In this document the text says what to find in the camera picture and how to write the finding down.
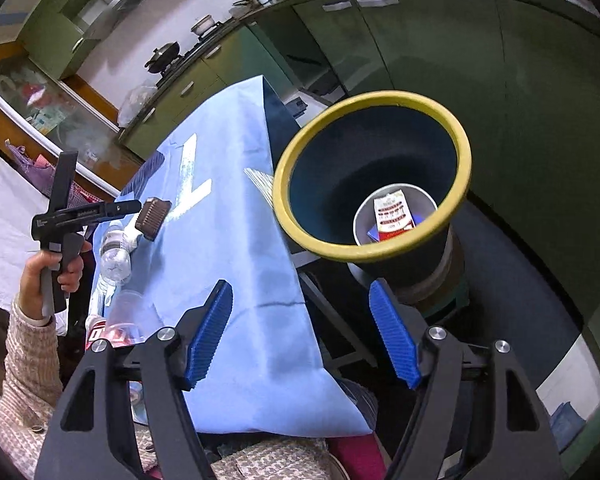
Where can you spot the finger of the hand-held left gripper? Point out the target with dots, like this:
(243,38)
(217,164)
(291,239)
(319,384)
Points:
(125,207)

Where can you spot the red packet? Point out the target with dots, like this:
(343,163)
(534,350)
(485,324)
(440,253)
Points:
(107,335)

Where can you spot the blue tablecloth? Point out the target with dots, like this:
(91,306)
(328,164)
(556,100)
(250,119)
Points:
(240,210)

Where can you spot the dark bin with yellow rim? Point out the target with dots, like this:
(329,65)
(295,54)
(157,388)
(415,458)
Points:
(330,185)

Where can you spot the person's left forearm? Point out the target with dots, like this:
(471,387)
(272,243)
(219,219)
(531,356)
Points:
(25,385)

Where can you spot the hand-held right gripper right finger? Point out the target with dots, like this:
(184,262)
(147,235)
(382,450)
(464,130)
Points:
(395,337)

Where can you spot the green wall cabinet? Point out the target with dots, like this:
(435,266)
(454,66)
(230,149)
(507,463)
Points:
(55,40)

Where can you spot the purple checked apron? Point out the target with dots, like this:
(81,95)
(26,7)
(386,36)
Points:
(35,167)

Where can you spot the blue packet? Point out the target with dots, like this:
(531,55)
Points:
(375,234)

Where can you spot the clear plastic cup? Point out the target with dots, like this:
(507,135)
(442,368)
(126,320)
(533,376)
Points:
(127,312)

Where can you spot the clear plastic bottle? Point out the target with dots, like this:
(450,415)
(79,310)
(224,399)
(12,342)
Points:
(116,257)

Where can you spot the person's left hand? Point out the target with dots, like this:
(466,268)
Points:
(32,280)

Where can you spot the gas stove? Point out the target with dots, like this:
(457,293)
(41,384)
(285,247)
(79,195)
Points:
(195,47)

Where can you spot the white cooking pot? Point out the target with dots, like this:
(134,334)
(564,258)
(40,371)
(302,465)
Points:
(203,25)

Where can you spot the red and white carton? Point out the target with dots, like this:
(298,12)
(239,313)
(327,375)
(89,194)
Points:
(392,212)

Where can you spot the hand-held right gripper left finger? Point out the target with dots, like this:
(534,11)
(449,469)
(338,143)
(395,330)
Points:
(210,332)

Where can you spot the glass sliding door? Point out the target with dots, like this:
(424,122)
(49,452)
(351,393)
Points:
(45,105)

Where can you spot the clear plastic bag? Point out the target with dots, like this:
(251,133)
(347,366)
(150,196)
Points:
(136,102)

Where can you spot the white hanging cloth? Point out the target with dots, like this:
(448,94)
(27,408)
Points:
(5,240)

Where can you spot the black wok with lid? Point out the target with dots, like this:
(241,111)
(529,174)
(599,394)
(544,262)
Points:
(162,55)

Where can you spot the green kitchen cabinets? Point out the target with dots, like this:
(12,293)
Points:
(430,50)

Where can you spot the black table frame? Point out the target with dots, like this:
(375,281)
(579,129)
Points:
(325,310)

